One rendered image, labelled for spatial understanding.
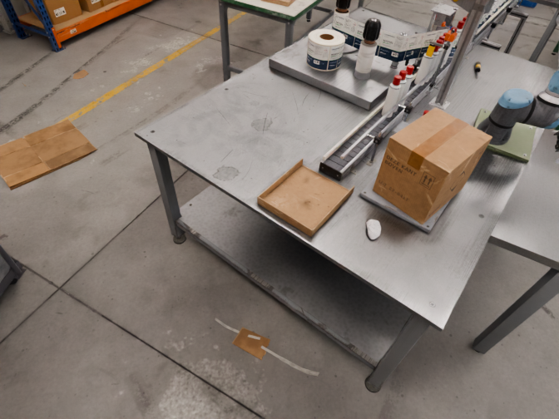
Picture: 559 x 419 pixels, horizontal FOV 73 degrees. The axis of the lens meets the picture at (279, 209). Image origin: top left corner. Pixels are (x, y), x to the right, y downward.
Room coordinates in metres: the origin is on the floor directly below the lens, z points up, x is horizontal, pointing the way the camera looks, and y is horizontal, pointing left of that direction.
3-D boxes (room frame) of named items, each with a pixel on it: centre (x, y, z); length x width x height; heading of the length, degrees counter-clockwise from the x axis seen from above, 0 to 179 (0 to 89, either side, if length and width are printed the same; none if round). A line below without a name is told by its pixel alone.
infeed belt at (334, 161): (1.86, -0.67, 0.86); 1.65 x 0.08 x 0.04; 145
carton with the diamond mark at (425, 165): (1.12, -0.56, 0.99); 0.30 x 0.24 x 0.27; 136
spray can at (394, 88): (1.59, -0.49, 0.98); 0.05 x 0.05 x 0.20
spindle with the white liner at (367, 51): (1.96, -0.40, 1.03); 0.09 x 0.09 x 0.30
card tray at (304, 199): (1.04, -0.10, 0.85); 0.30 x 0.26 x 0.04; 145
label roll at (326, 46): (2.08, -0.19, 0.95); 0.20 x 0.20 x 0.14
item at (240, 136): (1.81, -0.52, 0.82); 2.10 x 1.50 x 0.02; 145
